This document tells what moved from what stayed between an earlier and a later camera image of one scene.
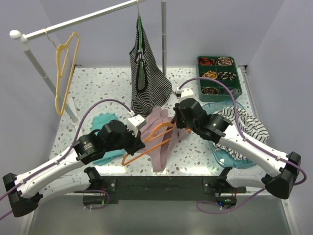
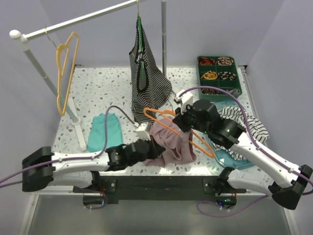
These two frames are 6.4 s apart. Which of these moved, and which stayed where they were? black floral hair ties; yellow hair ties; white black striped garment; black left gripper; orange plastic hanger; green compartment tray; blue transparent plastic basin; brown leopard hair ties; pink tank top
Moved: pink tank top; black left gripper; orange plastic hanger
Stayed: white black striped garment; yellow hair ties; green compartment tray; brown leopard hair ties; blue transparent plastic basin; black floral hair ties
